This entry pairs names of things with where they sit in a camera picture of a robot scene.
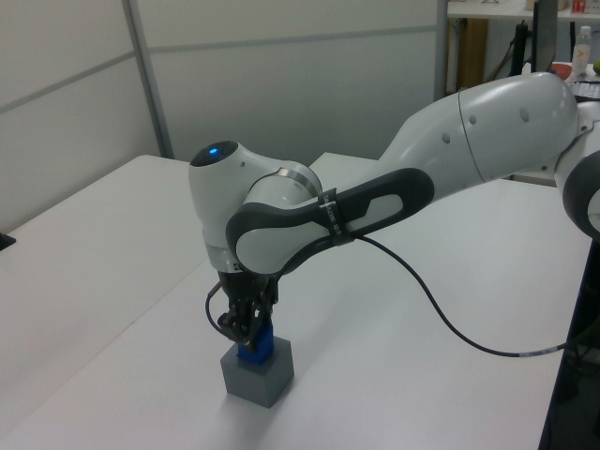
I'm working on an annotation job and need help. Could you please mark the grey hollow cuboid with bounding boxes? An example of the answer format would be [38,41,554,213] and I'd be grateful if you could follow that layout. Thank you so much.
[219,335,295,408]

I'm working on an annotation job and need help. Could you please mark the blue block with peg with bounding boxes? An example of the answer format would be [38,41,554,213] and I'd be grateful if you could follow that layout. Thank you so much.
[236,322,275,367]

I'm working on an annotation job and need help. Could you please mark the black cable strap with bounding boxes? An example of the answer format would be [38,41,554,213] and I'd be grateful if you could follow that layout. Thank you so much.
[315,187,356,248]

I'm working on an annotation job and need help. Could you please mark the black table frame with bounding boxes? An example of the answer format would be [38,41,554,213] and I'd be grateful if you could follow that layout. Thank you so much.
[537,241,600,450]

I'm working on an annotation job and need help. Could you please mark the white desk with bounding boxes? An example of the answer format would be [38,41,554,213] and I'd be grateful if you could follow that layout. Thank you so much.
[446,0,600,21]

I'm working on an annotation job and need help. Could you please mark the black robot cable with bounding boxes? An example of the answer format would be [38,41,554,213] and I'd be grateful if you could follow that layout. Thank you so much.
[204,232,571,358]

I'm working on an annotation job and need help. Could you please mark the grey partition post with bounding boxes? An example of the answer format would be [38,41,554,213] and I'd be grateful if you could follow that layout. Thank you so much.
[122,0,175,160]
[434,0,458,100]

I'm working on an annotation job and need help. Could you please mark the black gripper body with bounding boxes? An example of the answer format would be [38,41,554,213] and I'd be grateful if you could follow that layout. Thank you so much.
[217,269,281,310]

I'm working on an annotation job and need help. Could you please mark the black monitor stand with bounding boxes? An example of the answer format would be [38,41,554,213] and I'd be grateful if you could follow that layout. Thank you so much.
[512,22,533,77]

